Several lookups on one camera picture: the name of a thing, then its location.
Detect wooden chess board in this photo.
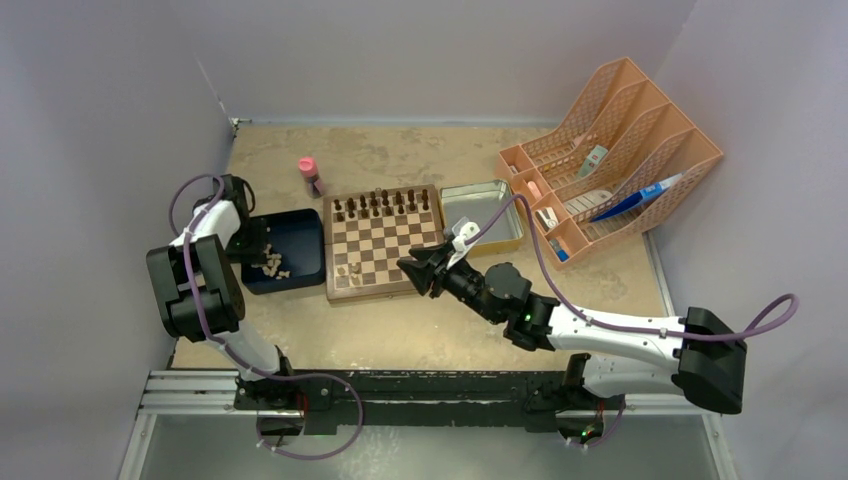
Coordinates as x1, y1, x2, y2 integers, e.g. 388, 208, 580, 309
322, 184, 444, 303

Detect pink eraser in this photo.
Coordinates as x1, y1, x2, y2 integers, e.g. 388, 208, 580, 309
526, 180, 543, 201

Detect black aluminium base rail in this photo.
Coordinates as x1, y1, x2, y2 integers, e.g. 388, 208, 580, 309
136, 368, 704, 439

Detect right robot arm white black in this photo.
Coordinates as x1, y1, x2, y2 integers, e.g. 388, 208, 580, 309
397, 244, 747, 415

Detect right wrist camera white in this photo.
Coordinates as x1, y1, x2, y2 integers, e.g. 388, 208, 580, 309
447, 217, 480, 270

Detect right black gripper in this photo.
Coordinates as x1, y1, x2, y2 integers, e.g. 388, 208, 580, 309
397, 242, 503, 324

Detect blue grey marker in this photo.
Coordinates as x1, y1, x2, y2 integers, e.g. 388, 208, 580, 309
549, 239, 569, 262

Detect white card pack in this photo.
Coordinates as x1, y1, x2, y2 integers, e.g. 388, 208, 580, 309
577, 144, 608, 178

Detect pink capped bottle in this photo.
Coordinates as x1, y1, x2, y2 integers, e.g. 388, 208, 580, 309
297, 157, 324, 198

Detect white stapler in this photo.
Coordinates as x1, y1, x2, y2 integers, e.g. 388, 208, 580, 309
535, 207, 560, 232

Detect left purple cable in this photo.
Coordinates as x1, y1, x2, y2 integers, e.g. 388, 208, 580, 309
168, 173, 366, 465

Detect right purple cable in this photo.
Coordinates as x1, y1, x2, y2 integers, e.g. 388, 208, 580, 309
463, 193, 800, 344

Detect dark blue tin lid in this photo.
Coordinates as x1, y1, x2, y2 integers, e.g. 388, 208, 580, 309
240, 208, 326, 295

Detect purple cable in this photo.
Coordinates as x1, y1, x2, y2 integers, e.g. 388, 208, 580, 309
463, 193, 800, 344
168, 173, 366, 465

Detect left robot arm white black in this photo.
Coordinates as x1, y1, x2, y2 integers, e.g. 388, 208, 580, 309
146, 174, 298, 409

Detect gold metal tin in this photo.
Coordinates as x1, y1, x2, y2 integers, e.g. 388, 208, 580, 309
439, 179, 524, 258

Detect orange plastic file organizer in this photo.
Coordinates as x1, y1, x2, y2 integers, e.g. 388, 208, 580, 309
495, 58, 723, 266

